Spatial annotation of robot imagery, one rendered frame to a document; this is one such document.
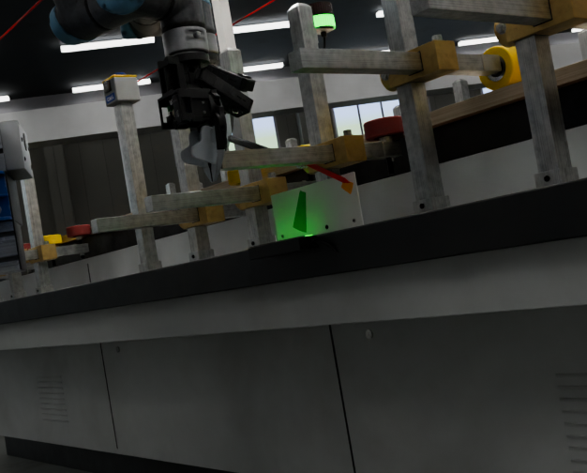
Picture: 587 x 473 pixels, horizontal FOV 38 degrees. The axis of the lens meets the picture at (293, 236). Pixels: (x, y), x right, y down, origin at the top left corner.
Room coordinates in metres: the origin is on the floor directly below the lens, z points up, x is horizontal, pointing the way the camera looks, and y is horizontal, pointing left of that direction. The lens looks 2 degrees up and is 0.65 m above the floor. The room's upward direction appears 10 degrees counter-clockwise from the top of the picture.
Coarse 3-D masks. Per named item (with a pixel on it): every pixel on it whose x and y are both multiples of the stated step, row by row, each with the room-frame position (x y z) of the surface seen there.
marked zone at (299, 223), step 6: (300, 192) 1.66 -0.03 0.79; (300, 198) 1.66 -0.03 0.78; (300, 204) 1.67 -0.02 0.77; (300, 210) 1.67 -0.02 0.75; (300, 216) 1.67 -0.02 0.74; (306, 216) 1.66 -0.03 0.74; (294, 222) 1.69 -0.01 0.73; (300, 222) 1.67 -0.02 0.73; (306, 222) 1.66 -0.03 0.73; (300, 228) 1.68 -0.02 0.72; (306, 228) 1.66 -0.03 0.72
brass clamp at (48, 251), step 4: (48, 244) 2.73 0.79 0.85; (52, 244) 2.74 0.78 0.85; (32, 248) 2.78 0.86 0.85; (36, 248) 2.75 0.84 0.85; (40, 248) 2.72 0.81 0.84; (44, 248) 2.72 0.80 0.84; (48, 248) 2.73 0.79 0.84; (52, 248) 2.74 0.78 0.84; (40, 252) 2.73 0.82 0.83; (44, 252) 2.72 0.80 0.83; (48, 252) 2.73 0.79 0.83; (52, 252) 2.74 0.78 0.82; (56, 252) 2.75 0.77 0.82; (40, 256) 2.73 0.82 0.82; (44, 256) 2.72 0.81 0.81; (48, 256) 2.73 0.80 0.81; (52, 256) 2.74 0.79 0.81; (56, 256) 2.75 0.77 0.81; (28, 260) 2.82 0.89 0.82; (32, 260) 2.79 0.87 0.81; (36, 260) 2.77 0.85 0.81; (40, 260) 2.73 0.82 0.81; (44, 260) 2.74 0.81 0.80; (48, 260) 2.78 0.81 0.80
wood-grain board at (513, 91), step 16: (576, 64) 1.38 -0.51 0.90; (560, 80) 1.41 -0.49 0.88; (576, 80) 1.39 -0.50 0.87; (480, 96) 1.54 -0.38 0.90; (496, 96) 1.51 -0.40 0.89; (512, 96) 1.48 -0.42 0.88; (432, 112) 1.63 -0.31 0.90; (448, 112) 1.60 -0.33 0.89; (464, 112) 1.57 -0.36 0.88; (480, 112) 1.56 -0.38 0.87; (432, 128) 1.67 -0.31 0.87; (64, 240) 3.05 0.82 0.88
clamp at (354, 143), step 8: (344, 136) 1.55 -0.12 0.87; (352, 136) 1.56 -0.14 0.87; (360, 136) 1.57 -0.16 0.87; (320, 144) 1.60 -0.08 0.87; (328, 144) 1.58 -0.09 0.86; (336, 144) 1.56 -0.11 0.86; (344, 144) 1.54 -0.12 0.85; (352, 144) 1.55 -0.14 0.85; (360, 144) 1.57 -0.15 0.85; (336, 152) 1.57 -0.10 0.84; (344, 152) 1.55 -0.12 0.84; (352, 152) 1.55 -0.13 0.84; (360, 152) 1.57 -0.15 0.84; (336, 160) 1.57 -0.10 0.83; (344, 160) 1.55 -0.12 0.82; (352, 160) 1.55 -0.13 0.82; (360, 160) 1.57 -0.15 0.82; (304, 168) 1.65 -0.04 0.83; (328, 168) 1.60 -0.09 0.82; (336, 168) 1.62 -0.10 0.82
